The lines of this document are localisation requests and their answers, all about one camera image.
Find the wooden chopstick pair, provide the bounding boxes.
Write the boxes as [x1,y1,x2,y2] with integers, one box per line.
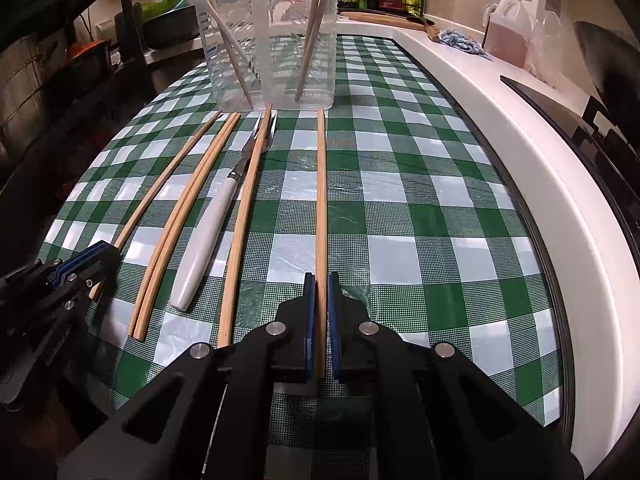
[128,112,241,341]
[131,112,243,342]

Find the white handled fork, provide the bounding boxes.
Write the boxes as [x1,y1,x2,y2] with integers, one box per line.
[169,113,265,312]

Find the green white checkered tablecloth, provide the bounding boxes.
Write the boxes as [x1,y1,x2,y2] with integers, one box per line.
[40,36,562,425]

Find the black shelf rack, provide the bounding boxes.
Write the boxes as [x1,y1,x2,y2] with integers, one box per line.
[1,0,152,183]

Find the black pot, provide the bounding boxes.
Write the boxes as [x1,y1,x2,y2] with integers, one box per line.
[142,6,198,50]

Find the green plastic bowl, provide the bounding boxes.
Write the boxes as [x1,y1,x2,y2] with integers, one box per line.
[140,0,190,23]

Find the black induction cooktop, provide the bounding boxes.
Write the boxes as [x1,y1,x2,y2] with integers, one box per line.
[500,75,639,244]

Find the clear plastic utensil container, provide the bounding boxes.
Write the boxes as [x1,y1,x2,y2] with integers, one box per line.
[191,0,337,112]

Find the white spoon in container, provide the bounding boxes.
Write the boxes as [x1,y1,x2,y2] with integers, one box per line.
[190,0,256,110]

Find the blue dish cloth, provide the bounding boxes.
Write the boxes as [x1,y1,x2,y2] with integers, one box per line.
[439,29,490,60]

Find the plastic jug brown liquid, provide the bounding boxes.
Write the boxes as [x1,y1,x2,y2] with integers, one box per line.
[483,0,533,68]

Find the round wooden cutting board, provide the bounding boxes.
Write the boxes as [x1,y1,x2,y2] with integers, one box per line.
[341,11,425,32]

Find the wooden chopsticks in container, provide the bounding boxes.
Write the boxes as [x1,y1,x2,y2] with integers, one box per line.
[294,0,326,102]

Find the wooden handled spatula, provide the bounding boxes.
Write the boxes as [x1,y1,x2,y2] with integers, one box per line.
[422,18,440,44]

